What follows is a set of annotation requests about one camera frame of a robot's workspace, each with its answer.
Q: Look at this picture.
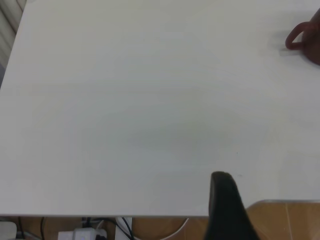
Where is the black cable under table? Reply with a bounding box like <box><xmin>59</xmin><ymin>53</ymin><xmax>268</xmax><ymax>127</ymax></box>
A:
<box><xmin>116</xmin><ymin>217</ymin><xmax>134</xmax><ymax>240</ymax></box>

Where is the white power strip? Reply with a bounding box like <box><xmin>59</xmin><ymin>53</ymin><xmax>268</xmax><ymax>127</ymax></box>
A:
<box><xmin>58</xmin><ymin>226</ymin><xmax>108</xmax><ymax>240</ymax></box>

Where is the thin black cable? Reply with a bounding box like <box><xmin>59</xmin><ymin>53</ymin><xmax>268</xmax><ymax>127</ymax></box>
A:
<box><xmin>39</xmin><ymin>216</ymin><xmax>46</xmax><ymax>238</ymax></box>

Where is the white table leg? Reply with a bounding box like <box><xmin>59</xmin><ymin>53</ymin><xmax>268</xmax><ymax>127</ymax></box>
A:
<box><xmin>115</xmin><ymin>217</ymin><xmax>133</xmax><ymax>240</ymax></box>

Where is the white plastic box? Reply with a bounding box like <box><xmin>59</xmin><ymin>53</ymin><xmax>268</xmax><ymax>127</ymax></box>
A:
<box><xmin>0</xmin><ymin>220</ymin><xmax>18</xmax><ymax>240</ymax></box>

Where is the beige pleated curtain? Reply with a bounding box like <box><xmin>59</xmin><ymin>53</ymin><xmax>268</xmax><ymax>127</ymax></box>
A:
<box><xmin>0</xmin><ymin>0</ymin><xmax>28</xmax><ymax>90</ymax></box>

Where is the white cable under table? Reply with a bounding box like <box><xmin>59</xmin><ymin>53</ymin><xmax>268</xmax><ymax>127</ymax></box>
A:
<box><xmin>139</xmin><ymin>217</ymin><xmax>190</xmax><ymax>240</ymax></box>

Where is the red ceramic mug white inside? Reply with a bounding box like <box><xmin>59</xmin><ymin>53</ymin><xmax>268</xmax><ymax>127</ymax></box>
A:
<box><xmin>285</xmin><ymin>7</ymin><xmax>320</xmax><ymax>66</ymax></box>

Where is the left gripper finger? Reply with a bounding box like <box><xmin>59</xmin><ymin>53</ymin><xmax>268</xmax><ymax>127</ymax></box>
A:
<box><xmin>204</xmin><ymin>171</ymin><xmax>261</xmax><ymax>240</ymax></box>

